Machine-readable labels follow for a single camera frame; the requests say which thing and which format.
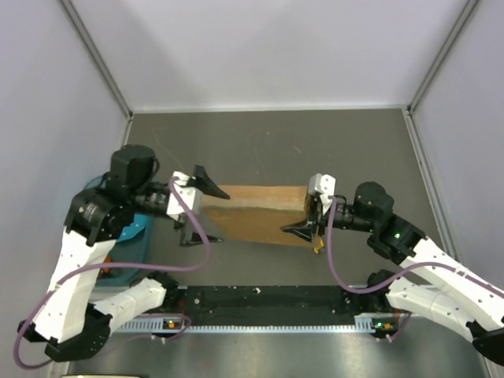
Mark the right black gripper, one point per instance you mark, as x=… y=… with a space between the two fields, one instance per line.
x=306 y=228

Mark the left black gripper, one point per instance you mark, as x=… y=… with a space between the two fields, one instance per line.
x=205 y=183

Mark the yellow utility knife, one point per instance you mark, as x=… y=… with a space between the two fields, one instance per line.
x=318 y=244

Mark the brown cardboard express box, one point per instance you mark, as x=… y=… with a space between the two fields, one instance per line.
x=257 y=213

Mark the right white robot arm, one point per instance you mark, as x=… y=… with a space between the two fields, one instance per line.
x=430 y=283

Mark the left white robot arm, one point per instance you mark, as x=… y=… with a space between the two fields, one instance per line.
x=66 y=321

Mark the blue perforated plate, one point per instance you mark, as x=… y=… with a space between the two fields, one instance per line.
x=131 y=231

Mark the teal plastic bin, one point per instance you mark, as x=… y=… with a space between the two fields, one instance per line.
x=135 y=251

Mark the orange cup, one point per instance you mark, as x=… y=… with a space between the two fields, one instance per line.
x=106 y=271

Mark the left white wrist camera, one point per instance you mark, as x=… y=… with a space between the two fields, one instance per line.
x=191 y=196

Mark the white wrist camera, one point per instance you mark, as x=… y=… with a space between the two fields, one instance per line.
x=322 y=187
x=191 y=196

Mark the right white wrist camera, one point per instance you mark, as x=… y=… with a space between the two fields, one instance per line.
x=322 y=187

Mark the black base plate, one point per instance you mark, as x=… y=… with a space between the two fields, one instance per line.
x=250 y=306

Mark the grey cable duct rail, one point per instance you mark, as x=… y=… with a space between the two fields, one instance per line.
x=161 y=326

